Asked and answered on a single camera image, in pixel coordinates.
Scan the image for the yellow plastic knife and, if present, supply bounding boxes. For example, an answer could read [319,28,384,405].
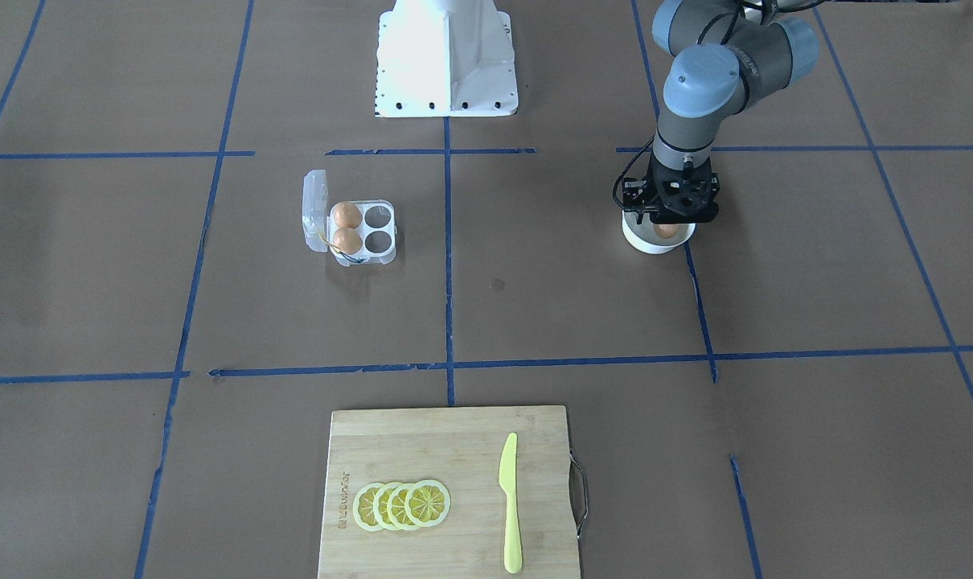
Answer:
[498,432,523,575]

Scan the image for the brown egg slot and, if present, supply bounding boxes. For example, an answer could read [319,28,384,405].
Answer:
[330,201,363,228]
[331,227,363,256]

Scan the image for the clear plastic egg carton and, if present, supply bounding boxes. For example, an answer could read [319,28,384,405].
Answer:
[302,170,397,267]

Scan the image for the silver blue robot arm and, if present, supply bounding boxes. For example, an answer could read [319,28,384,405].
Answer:
[641,1,819,226]

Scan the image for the white ceramic bowl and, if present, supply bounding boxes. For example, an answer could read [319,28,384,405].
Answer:
[622,212,696,254]

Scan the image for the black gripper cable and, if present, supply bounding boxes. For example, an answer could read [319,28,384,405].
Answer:
[612,145,656,218]

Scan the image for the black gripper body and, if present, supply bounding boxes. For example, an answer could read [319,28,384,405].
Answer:
[646,157,721,224]

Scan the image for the brown egg front slot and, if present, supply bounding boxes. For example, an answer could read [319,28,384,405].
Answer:
[331,227,363,256]

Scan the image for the brown egg back slot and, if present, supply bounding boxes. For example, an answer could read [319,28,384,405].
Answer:
[330,201,363,228]

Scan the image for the brown egg from bowl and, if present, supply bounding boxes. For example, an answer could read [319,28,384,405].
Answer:
[653,224,680,240]

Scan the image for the bamboo cutting board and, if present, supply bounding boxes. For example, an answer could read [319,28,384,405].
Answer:
[317,404,581,578]

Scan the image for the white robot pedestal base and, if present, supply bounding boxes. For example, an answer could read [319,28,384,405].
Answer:
[374,1,519,118]

